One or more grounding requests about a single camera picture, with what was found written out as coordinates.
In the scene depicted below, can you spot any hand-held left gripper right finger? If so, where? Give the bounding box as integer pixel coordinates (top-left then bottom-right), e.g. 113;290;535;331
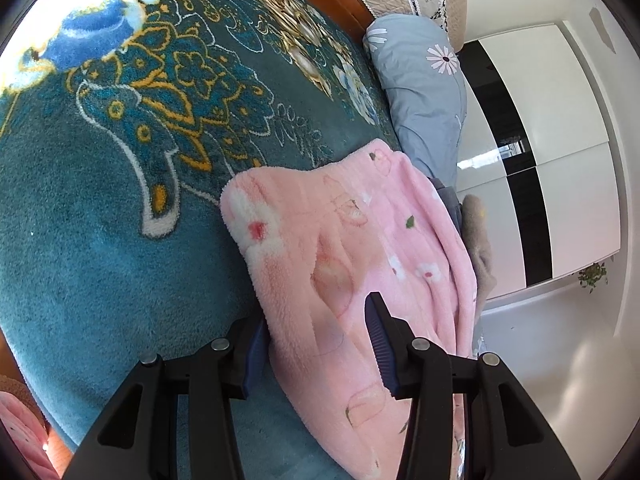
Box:
364;290;581;480

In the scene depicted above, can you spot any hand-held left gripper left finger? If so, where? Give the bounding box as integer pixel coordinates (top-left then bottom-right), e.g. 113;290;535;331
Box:
62;316;271;480

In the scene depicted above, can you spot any pink floral fleece garment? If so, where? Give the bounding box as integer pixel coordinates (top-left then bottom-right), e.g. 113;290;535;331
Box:
220;139;483;480

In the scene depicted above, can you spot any beige fuzzy sweater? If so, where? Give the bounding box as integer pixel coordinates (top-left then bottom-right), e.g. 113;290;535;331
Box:
461;192;498;311

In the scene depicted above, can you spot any dark grey sweatshirt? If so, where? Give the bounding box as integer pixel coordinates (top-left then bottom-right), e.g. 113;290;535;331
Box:
432;177;466;246

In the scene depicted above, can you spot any teal floral blanket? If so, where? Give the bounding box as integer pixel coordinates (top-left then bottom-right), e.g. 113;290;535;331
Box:
0;0;406;480

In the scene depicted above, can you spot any small green plant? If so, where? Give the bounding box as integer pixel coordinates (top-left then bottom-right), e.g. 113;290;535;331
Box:
577;262;608;293

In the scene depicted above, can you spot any grey floral pillow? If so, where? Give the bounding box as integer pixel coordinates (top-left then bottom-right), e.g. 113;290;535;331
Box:
362;14;468;191

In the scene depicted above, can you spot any pink printed fleece cloth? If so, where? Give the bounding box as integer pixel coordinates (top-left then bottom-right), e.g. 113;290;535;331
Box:
0;390;61;480

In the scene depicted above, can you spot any white wardrobe with black stripe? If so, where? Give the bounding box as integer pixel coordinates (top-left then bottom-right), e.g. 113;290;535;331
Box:
455;20;623;303

